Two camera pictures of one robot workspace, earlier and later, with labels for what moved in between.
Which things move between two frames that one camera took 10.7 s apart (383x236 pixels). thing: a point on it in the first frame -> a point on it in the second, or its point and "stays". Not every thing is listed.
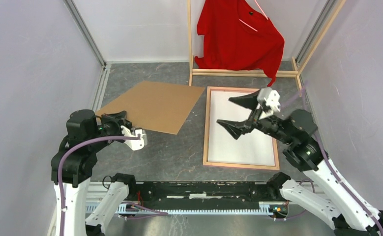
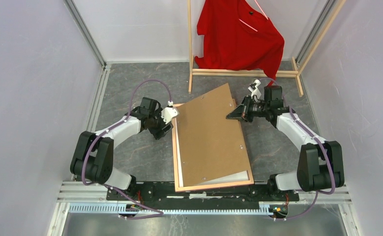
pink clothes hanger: (263, 12) stays
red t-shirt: (236, 37) stays
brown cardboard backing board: (157, 106) -> (211, 145)
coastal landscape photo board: (256, 146) -> (240, 176)
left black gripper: (119, 118) -> (159, 133)
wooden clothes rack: (295, 72) stays
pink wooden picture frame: (206, 144) -> (240, 179)
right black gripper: (234, 127) -> (240, 112)
